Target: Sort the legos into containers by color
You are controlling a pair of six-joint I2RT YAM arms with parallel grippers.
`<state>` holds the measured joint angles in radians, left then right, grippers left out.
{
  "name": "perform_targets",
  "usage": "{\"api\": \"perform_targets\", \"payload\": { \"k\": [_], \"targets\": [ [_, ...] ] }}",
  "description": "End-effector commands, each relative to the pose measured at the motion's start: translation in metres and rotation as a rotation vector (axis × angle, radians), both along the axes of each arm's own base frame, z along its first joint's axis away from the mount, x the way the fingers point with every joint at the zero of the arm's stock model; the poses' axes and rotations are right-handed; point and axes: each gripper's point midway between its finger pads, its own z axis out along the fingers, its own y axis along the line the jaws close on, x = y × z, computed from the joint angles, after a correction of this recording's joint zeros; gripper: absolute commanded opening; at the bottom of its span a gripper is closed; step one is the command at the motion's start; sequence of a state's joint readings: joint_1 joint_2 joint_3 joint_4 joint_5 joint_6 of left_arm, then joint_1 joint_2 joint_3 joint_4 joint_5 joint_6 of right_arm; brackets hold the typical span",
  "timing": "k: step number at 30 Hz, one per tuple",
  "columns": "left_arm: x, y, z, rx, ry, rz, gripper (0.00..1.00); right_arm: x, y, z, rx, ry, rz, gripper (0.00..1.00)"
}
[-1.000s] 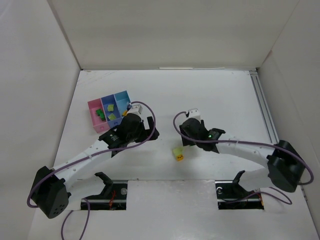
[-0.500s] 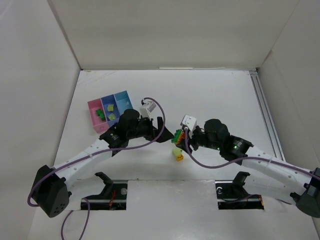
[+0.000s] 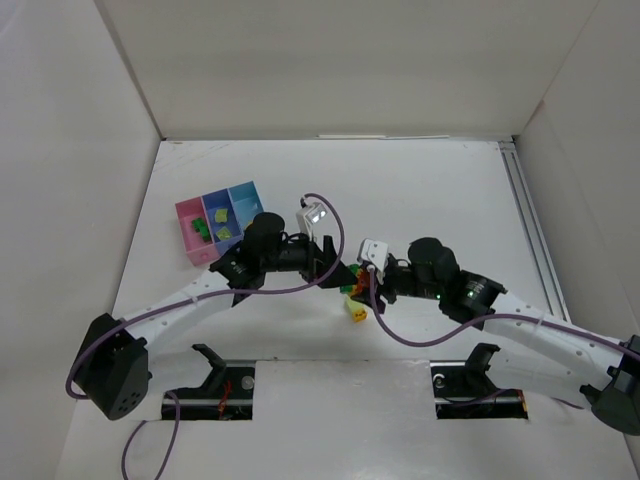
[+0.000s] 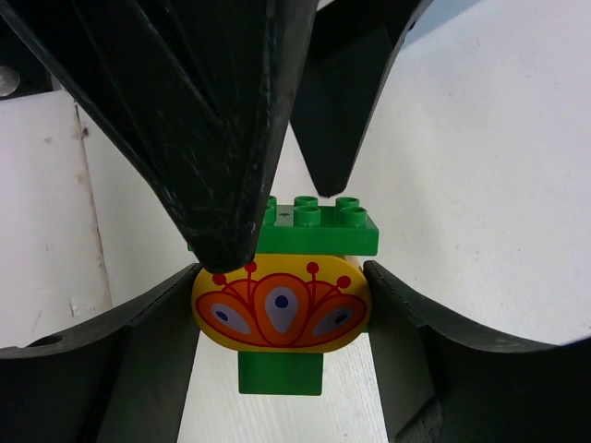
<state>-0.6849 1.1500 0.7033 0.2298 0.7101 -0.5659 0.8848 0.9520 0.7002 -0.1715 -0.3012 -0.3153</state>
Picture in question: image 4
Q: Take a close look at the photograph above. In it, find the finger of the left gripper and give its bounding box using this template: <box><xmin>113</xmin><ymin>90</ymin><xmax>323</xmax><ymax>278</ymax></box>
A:
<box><xmin>1</xmin><ymin>1</ymin><xmax>318</xmax><ymax>273</ymax></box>
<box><xmin>290</xmin><ymin>0</ymin><xmax>430</xmax><ymax>197</ymax></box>

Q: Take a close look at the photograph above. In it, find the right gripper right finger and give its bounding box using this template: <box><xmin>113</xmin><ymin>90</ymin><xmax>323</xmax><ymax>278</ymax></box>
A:
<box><xmin>364</xmin><ymin>261</ymin><xmax>590</xmax><ymax>442</ymax></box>

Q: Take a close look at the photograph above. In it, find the orange flower oval lego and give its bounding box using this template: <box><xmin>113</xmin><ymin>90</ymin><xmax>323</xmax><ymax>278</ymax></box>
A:
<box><xmin>191</xmin><ymin>254</ymin><xmax>371</xmax><ymax>353</ymax></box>

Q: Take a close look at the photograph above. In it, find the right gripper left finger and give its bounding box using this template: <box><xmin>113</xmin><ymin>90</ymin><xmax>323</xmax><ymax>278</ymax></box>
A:
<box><xmin>1</xmin><ymin>264</ymin><xmax>200</xmax><ymax>442</ymax></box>

